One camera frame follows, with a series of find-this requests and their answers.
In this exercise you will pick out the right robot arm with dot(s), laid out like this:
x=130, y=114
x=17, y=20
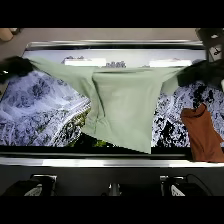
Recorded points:
x=196, y=75

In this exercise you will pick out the silver frame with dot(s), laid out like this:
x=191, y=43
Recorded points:
x=100, y=162

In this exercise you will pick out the red-brown garment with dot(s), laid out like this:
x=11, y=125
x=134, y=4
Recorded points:
x=204, y=136

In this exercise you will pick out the pale green T-shirt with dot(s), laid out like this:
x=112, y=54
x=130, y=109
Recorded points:
x=126, y=106

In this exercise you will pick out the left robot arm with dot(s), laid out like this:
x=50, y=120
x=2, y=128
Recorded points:
x=15, y=66

